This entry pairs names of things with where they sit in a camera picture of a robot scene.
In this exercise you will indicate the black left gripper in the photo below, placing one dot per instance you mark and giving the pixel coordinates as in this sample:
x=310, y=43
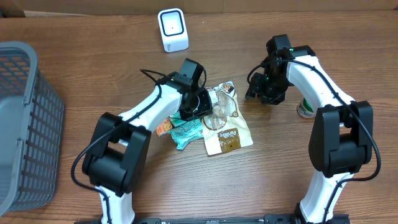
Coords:
x=205, y=111

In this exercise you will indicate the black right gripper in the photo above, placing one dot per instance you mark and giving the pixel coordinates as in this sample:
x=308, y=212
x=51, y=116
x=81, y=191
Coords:
x=257, y=88

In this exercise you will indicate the teal snack packet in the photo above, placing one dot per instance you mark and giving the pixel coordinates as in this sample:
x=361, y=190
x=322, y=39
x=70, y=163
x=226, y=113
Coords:
x=183, y=132

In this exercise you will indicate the orange tissue pack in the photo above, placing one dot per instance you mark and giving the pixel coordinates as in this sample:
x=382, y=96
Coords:
x=164, y=127

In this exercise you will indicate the brown snack pouch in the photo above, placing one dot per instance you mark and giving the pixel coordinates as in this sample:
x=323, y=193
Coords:
x=225, y=130

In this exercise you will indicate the green lid jar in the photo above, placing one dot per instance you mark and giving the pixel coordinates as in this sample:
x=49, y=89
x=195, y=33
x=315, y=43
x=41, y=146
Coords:
x=305, y=110

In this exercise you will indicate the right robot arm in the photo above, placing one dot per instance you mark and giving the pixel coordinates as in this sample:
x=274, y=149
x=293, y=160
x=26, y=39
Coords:
x=341, y=140

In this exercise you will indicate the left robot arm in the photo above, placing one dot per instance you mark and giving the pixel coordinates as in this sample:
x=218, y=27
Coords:
x=116, y=156

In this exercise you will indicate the grey plastic mesh basket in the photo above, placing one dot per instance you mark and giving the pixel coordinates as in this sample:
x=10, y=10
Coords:
x=32, y=122

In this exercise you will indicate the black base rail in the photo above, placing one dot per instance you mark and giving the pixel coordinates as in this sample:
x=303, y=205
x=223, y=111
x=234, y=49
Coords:
x=202, y=221

